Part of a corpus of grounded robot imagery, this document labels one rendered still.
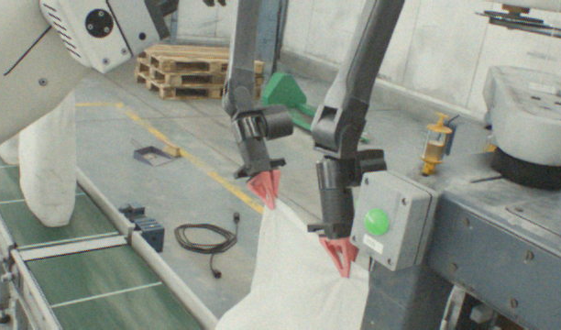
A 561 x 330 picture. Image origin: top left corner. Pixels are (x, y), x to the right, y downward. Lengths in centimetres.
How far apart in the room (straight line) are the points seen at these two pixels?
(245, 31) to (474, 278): 84
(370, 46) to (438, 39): 629
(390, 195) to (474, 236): 10
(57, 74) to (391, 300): 57
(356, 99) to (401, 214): 37
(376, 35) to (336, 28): 752
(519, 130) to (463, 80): 630
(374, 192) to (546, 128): 21
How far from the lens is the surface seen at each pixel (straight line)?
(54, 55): 92
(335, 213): 99
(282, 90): 636
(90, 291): 216
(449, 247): 67
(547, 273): 61
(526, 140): 74
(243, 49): 131
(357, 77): 98
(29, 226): 259
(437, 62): 727
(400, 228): 65
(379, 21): 101
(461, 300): 90
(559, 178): 76
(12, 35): 90
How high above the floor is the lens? 154
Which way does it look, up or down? 19 degrees down
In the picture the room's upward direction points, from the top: 9 degrees clockwise
